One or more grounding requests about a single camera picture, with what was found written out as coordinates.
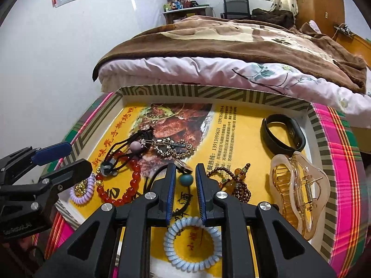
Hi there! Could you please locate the purple spiral hair tie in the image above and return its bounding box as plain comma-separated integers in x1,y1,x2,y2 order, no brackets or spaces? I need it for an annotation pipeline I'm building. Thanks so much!
69,174,96,207

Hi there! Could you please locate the bed with brown blanket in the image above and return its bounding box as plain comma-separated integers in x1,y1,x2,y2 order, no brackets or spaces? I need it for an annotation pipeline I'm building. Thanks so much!
93,16,368,95

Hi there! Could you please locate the black hair tie grey knot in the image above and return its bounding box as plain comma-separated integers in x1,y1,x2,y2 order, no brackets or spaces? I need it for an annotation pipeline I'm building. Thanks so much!
100,151,137,178

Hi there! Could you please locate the red bead bracelet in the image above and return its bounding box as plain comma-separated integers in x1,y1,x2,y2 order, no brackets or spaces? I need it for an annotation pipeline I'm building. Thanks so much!
95,151,142,207

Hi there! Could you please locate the black hair tie pink bead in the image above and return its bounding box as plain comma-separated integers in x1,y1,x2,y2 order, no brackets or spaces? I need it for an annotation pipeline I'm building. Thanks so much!
101,129,157,180

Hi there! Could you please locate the dark brown cloth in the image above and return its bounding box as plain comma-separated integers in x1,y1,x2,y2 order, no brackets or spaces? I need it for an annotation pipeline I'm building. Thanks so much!
252,8,295,26

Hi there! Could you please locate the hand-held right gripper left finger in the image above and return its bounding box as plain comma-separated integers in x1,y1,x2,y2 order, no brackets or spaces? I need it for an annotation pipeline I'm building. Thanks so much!
33,163,177,278

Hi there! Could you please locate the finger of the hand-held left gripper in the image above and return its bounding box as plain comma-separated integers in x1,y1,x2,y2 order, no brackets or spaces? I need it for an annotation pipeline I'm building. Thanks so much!
0,141,73,185
0,159,94,202

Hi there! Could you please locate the striped cardboard box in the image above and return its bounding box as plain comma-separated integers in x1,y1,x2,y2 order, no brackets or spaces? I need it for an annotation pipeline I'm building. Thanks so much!
55,85,338,262

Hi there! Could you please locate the clear hair claw clip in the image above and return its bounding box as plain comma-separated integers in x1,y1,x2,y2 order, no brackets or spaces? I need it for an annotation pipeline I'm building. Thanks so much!
269,151,331,241

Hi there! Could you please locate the black hair tie teal bead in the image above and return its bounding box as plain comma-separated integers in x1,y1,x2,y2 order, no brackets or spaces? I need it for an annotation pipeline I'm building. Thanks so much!
144,164,194,218

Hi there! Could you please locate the rhinestone hair clip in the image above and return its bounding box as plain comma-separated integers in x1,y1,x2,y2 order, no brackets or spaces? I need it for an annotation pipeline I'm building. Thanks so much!
142,139,196,160

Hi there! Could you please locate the black office chair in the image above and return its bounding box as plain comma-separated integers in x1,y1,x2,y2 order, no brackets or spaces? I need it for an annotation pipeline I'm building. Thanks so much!
220,0,252,21

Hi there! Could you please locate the white desk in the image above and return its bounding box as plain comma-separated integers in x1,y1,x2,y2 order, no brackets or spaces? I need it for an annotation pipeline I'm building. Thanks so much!
163,5,213,25

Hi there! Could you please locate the wooden wardrobe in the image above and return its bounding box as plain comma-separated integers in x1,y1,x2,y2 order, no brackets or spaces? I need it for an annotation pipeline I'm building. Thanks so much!
293,0,347,38

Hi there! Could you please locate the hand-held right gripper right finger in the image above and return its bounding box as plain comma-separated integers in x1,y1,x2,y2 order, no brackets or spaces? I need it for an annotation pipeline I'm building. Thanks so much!
195,163,338,278

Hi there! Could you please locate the brown bead bracelet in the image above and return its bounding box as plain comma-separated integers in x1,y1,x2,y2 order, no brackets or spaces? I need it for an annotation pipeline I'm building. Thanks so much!
207,164,251,202

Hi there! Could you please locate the round gold pendant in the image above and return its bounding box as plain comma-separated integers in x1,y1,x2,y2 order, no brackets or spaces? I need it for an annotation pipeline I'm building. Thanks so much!
174,159,194,174

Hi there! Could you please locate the black wristband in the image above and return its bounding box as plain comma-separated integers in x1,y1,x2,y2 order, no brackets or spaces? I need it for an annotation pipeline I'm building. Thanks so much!
261,114,302,157

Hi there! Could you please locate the blue spiral hair tie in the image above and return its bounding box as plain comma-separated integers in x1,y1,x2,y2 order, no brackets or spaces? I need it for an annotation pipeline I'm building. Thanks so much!
164,217,222,272

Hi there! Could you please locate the power strip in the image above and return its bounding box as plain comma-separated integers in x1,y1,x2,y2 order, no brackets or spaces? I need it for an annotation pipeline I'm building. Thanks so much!
333,23,352,35

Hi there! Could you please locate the gold bead bracelet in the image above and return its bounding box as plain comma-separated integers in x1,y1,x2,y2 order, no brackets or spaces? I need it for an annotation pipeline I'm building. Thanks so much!
74,180,87,197

